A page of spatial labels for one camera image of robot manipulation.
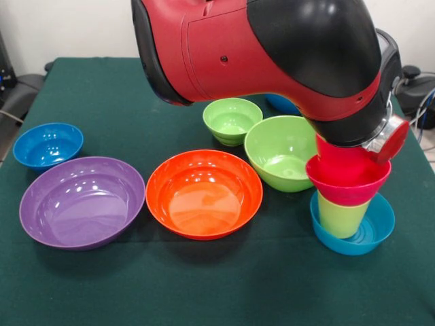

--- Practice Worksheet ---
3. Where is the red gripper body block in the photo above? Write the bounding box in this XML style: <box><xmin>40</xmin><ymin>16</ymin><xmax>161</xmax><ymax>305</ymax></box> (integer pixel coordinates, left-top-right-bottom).
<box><xmin>368</xmin><ymin>119</ymin><xmax>411</xmax><ymax>166</ymax></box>

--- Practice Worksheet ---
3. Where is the pink cup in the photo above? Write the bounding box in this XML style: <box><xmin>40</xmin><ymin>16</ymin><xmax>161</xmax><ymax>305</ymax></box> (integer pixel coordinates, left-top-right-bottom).
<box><xmin>315</xmin><ymin>132</ymin><xmax>377</xmax><ymax>187</ymax></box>

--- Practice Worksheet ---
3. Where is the pink bowl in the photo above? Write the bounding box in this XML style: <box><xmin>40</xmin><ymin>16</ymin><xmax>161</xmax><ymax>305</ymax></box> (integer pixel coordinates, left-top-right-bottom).
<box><xmin>305</xmin><ymin>154</ymin><xmax>392</xmax><ymax>207</ymax></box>

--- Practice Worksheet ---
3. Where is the light blue ribbed bowl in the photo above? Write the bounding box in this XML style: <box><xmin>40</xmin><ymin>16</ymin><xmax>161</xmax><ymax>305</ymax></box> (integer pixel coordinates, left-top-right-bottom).
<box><xmin>309</xmin><ymin>192</ymin><xmax>396</xmax><ymax>256</ymax></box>

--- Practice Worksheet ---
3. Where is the green cup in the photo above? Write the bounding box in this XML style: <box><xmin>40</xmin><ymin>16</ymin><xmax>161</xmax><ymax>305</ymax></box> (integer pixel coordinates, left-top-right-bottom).
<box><xmin>318</xmin><ymin>189</ymin><xmax>372</xmax><ymax>240</ymax></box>

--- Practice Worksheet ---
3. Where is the large green bowl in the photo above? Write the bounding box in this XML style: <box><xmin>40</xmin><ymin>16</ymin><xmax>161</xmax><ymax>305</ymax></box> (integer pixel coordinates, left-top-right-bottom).
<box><xmin>243</xmin><ymin>115</ymin><xmax>319</xmax><ymax>194</ymax></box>

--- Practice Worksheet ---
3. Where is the small dark blue bowl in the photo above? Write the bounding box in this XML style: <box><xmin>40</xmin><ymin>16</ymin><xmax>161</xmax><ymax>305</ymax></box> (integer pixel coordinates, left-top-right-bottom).
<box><xmin>12</xmin><ymin>122</ymin><xmax>85</xmax><ymax>171</ymax></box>

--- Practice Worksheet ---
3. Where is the large blue bowl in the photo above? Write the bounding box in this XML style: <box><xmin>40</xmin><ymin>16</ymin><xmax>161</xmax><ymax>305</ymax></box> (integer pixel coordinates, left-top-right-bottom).
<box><xmin>264</xmin><ymin>94</ymin><xmax>302</xmax><ymax>116</ymax></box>

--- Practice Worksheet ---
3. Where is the small green bowl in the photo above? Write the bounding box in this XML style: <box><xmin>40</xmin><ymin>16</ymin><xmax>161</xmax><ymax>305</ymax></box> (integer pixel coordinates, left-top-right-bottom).
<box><xmin>202</xmin><ymin>97</ymin><xmax>264</xmax><ymax>147</ymax></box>

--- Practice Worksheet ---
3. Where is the orange bowl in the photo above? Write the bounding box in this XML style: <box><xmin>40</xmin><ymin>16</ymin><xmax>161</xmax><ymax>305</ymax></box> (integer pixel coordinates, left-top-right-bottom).
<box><xmin>145</xmin><ymin>149</ymin><xmax>264</xmax><ymax>241</ymax></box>

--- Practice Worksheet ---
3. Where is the dark green tablecloth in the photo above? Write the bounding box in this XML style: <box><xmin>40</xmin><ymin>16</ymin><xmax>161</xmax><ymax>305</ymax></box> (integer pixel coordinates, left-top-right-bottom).
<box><xmin>0</xmin><ymin>56</ymin><xmax>435</xmax><ymax>326</ymax></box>

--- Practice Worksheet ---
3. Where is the purple bowl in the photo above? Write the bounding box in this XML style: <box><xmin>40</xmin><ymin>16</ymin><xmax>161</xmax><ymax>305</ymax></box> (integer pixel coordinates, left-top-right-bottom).
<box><xmin>18</xmin><ymin>156</ymin><xmax>146</xmax><ymax>251</ymax></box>

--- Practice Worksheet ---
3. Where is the black equipment case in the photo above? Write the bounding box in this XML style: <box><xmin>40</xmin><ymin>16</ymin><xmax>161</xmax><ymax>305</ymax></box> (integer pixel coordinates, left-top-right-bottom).
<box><xmin>0</xmin><ymin>30</ymin><xmax>18</xmax><ymax>99</ymax></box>

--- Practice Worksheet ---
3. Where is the black pedestal leg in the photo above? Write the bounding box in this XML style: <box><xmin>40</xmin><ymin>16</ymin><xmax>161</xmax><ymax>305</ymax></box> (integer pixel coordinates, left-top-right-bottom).
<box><xmin>10</xmin><ymin>73</ymin><xmax>47</xmax><ymax>118</ymax></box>
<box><xmin>394</xmin><ymin>65</ymin><xmax>435</xmax><ymax>118</ymax></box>

